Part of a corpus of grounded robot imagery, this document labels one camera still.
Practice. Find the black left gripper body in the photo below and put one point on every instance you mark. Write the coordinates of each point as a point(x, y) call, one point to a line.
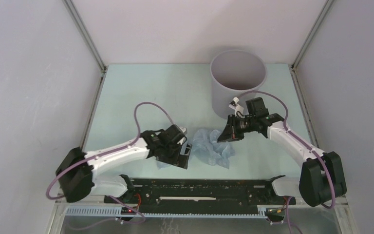
point(171, 148)

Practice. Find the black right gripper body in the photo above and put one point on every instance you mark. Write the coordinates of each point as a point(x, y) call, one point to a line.
point(247, 123)

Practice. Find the light blue plastic trash bag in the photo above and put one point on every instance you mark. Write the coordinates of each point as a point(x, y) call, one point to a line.
point(206, 148)

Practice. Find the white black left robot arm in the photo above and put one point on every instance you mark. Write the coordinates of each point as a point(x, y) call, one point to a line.
point(80, 174)

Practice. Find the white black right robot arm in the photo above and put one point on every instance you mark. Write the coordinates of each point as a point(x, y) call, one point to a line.
point(322, 176)

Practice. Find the grey plastic trash bin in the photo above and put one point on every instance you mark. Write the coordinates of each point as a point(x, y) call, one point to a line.
point(234, 72)

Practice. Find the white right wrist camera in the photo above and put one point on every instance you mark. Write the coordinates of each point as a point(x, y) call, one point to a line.
point(236, 107)

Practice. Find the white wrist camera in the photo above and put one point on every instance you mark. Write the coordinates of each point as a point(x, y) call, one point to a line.
point(236, 107)
point(183, 130)

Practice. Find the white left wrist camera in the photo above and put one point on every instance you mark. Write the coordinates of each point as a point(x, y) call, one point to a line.
point(183, 130)

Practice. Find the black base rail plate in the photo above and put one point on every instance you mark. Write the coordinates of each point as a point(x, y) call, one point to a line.
point(202, 196)

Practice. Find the white slotted cable duct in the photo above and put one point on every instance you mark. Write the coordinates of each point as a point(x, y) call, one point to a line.
point(123, 212)

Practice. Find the right corner aluminium post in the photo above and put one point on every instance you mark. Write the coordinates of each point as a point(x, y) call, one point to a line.
point(312, 33)

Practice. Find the corner aluminium post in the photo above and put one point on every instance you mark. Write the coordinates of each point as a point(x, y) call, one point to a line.
point(312, 33)
point(81, 27)

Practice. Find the left corner aluminium post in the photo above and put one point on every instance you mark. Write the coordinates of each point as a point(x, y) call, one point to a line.
point(81, 27)

